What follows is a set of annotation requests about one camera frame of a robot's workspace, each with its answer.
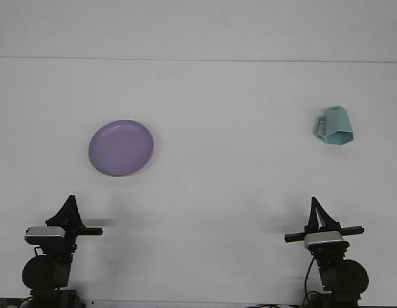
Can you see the pale blue hexagonal cup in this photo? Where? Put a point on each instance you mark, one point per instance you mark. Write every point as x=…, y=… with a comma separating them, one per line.
x=338, y=123

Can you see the round purple plate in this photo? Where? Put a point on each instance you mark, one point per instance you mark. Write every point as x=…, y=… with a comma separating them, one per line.
x=119, y=149

